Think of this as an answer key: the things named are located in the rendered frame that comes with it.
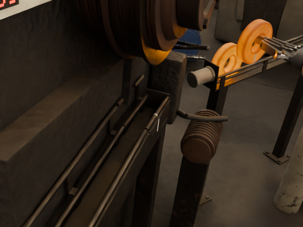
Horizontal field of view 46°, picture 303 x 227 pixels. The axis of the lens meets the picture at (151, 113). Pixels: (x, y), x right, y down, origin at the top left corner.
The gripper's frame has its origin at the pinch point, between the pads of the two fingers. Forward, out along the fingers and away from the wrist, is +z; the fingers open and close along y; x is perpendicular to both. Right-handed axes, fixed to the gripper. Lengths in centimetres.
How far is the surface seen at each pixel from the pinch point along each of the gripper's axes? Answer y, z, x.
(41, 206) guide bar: -88, -21, -11
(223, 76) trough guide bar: -3.2, 6.4, -17.5
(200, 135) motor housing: -22.3, -4.1, -31.2
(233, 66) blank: 4.6, 8.3, -16.0
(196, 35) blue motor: 112, 120, -64
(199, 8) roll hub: -54, -18, 22
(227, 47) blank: -1.1, 9.6, -7.4
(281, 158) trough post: 65, -1, -84
